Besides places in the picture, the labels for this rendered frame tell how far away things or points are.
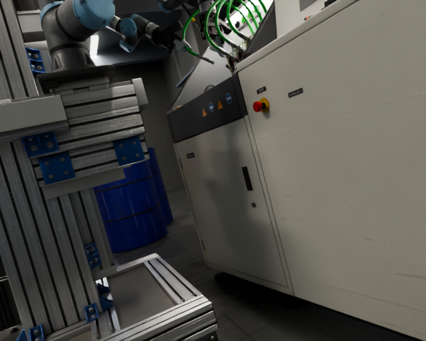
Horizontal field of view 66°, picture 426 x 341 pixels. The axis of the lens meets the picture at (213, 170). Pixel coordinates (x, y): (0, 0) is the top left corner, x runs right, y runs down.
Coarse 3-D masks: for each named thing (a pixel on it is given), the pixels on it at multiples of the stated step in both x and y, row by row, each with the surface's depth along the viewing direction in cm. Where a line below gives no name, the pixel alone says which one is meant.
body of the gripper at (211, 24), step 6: (204, 12) 156; (210, 12) 156; (204, 18) 158; (210, 18) 158; (210, 24) 155; (210, 30) 156; (216, 30) 157; (204, 36) 159; (210, 36) 159; (216, 36) 160
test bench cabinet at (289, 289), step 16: (256, 160) 124; (192, 208) 182; (272, 208) 124; (272, 224) 126; (224, 272) 169; (240, 272) 156; (288, 272) 126; (272, 288) 137; (288, 288) 128; (288, 304) 132
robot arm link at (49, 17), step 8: (48, 8) 102; (56, 8) 102; (40, 16) 104; (48, 16) 102; (56, 16) 99; (48, 24) 102; (56, 24) 100; (48, 32) 103; (56, 32) 102; (64, 32) 101; (48, 40) 104; (56, 40) 102; (64, 40) 102; (72, 40) 103; (80, 40) 104
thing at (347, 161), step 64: (320, 0) 113; (384, 0) 73; (256, 64) 111; (320, 64) 90; (384, 64) 76; (256, 128) 120; (320, 128) 96; (384, 128) 80; (320, 192) 102; (384, 192) 84; (320, 256) 109; (384, 256) 89; (384, 320) 94
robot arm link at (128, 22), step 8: (48, 0) 154; (56, 0) 152; (64, 0) 151; (120, 16) 156; (112, 24) 155; (120, 24) 153; (128, 24) 153; (120, 32) 157; (128, 32) 154; (136, 32) 158; (128, 40) 162
